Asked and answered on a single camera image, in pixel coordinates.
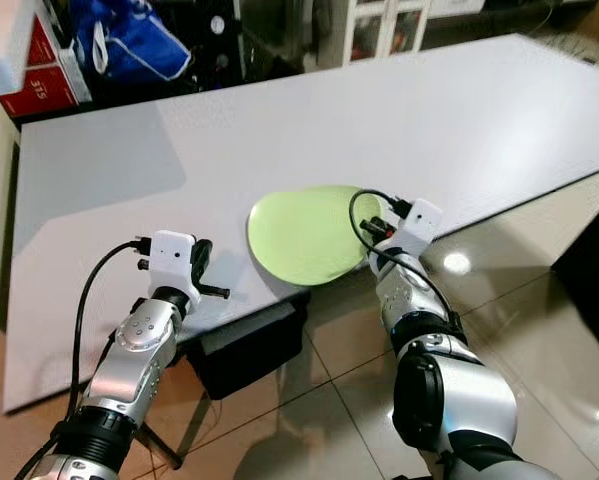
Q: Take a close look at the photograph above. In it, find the blue bag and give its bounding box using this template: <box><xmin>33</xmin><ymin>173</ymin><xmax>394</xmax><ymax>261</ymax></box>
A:
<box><xmin>69</xmin><ymin>0</ymin><xmax>190</xmax><ymax>86</ymax></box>

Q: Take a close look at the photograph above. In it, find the white kitchen counter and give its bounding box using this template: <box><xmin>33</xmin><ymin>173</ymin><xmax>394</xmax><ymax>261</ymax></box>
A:
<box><xmin>0</xmin><ymin>0</ymin><xmax>45</xmax><ymax>326</ymax></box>

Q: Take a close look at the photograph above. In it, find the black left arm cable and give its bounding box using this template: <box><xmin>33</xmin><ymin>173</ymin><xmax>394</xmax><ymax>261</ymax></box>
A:
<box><xmin>29</xmin><ymin>238</ymin><xmax>155</xmax><ymax>480</ymax></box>

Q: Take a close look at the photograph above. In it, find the red cardboard box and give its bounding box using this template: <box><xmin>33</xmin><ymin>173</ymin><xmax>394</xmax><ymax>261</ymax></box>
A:
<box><xmin>24</xmin><ymin>15</ymin><xmax>92</xmax><ymax>119</ymax></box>

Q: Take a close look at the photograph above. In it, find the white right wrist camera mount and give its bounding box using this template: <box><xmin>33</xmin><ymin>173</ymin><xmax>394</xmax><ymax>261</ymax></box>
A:
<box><xmin>397</xmin><ymin>198</ymin><xmax>444</xmax><ymax>251</ymax></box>

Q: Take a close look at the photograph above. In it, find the light green plate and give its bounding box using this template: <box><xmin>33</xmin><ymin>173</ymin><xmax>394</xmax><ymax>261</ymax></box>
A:
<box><xmin>247</xmin><ymin>185</ymin><xmax>382</xmax><ymax>286</ymax></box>

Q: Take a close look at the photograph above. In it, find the white cabinet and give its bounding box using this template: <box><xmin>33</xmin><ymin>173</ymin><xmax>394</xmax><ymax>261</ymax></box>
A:
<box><xmin>314</xmin><ymin>0</ymin><xmax>480</xmax><ymax>69</ymax></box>

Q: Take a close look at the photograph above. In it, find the white dining table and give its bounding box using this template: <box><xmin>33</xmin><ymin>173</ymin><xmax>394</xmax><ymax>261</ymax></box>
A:
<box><xmin>2</xmin><ymin>33</ymin><xmax>599</xmax><ymax>413</ymax></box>

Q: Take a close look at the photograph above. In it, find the black chair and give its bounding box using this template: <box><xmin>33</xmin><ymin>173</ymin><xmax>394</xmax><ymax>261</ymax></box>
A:
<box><xmin>184</xmin><ymin>300</ymin><xmax>310</xmax><ymax>401</ymax></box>

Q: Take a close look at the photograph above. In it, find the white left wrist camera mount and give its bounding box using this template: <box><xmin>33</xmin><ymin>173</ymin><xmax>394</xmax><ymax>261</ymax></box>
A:
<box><xmin>147</xmin><ymin>230</ymin><xmax>202</xmax><ymax>301</ymax></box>

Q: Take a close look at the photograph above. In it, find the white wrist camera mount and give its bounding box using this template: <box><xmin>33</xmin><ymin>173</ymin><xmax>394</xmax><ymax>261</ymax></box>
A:
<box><xmin>147</xmin><ymin>230</ymin><xmax>202</xmax><ymax>301</ymax></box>
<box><xmin>397</xmin><ymin>198</ymin><xmax>444</xmax><ymax>251</ymax></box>

